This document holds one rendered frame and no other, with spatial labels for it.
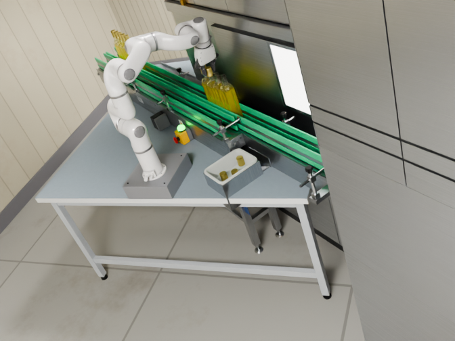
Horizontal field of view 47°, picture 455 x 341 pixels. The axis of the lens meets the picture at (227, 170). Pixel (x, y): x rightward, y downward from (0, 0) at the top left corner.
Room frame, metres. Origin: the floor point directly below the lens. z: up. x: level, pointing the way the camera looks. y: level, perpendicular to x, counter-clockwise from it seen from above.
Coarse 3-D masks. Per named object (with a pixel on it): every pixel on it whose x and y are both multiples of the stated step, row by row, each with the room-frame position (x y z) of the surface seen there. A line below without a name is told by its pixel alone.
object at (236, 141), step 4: (232, 136) 2.19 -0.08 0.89; (236, 136) 2.17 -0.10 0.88; (240, 136) 2.18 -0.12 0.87; (232, 140) 2.16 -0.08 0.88; (236, 140) 2.17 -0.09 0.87; (240, 140) 2.18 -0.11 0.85; (228, 144) 2.15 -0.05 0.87; (232, 144) 2.16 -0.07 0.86; (236, 144) 2.16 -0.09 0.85; (240, 144) 2.18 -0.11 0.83; (244, 144) 2.18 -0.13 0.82; (228, 148) 2.15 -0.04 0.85; (232, 148) 2.16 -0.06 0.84; (236, 148) 2.16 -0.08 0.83
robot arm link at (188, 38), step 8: (152, 32) 2.29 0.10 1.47; (160, 32) 2.28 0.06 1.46; (184, 32) 2.30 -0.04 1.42; (192, 32) 2.28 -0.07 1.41; (160, 40) 2.26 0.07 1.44; (168, 40) 2.25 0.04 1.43; (176, 40) 2.25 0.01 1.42; (184, 40) 2.25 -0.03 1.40; (192, 40) 2.27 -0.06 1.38; (160, 48) 2.27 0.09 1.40; (168, 48) 2.26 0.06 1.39; (176, 48) 2.25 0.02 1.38; (184, 48) 2.26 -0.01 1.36
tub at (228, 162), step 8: (232, 152) 2.12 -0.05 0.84; (240, 152) 2.11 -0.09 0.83; (224, 160) 2.10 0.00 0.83; (232, 160) 2.11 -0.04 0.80; (248, 160) 2.06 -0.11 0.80; (256, 160) 1.99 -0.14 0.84; (208, 168) 2.06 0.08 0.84; (216, 168) 2.08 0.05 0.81; (224, 168) 2.09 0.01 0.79; (232, 168) 2.09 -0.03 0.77; (240, 168) 2.07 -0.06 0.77; (208, 176) 2.01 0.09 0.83; (216, 176) 2.07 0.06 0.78; (232, 176) 1.93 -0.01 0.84
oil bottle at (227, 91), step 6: (228, 84) 2.32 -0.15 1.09; (222, 90) 2.32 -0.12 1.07; (228, 90) 2.30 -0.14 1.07; (234, 90) 2.32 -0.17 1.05; (222, 96) 2.34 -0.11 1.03; (228, 96) 2.30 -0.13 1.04; (234, 96) 2.31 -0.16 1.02; (228, 102) 2.30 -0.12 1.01; (234, 102) 2.31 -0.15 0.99; (228, 108) 2.32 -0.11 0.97; (234, 108) 2.30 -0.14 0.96; (240, 108) 2.32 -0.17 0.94; (240, 114) 2.31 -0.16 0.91
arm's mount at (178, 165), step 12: (168, 156) 2.31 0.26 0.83; (180, 156) 2.27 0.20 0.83; (168, 168) 2.20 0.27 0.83; (180, 168) 2.19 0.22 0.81; (132, 180) 2.21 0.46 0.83; (156, 180) 2.14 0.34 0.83; (168, 180) 2.10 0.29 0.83; (180, 180) 2.16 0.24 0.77; (132, 192) 2.17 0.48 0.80; (144, 192) 2.13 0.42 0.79; (156, 192) 2.09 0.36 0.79; (168, 192) 2.06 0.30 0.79
